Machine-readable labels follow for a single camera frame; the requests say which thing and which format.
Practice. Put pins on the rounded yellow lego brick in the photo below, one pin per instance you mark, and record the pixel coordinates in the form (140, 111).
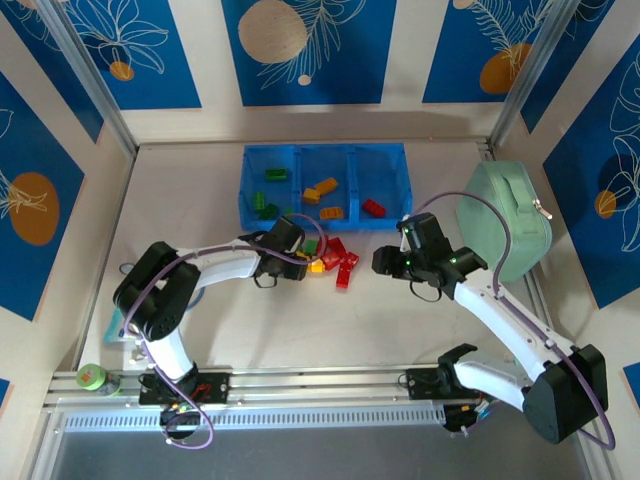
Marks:
(331, 213)

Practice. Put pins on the orange bricks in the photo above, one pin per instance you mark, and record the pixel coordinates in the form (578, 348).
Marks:
(326, 186)

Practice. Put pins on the long green lego brick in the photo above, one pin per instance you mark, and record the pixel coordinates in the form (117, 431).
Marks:
(276, 174)

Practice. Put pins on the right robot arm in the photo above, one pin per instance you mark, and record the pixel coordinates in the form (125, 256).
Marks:
(505, 320)

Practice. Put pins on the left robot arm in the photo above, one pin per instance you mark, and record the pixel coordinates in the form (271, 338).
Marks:
(220, 265)

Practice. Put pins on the blue rimmed round dish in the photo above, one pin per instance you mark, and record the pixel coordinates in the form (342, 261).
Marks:
(199, 298)

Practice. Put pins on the mint green zipper case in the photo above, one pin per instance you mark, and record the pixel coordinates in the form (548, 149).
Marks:
(525, 240)

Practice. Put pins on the blue three-compartment bin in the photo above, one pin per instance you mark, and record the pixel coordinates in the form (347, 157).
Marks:
(380, 165)

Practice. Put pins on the colourful plastic packet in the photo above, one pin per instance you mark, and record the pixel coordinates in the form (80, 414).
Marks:
(116, 330)

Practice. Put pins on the green tape roll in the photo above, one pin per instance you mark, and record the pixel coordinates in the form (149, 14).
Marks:
(90, 376)

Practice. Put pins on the aluminium frame rail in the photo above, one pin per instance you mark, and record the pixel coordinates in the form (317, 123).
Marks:
(320, 380)

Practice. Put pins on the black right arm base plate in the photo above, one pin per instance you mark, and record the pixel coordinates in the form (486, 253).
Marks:
(420, 382)

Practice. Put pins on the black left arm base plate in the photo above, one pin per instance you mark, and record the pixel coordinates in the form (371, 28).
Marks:
(215, 387)

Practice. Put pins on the blue floral wall poster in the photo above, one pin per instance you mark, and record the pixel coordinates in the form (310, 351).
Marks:
(325, 75)
(45, 45)
(634, 382)
(575, 50)
(30, 200)
(150, 50)
(600, 200)
(4, 395)
(450, 50)

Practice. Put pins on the aluminium corner post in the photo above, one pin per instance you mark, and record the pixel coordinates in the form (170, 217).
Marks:
(531, 75)
(90, 75)

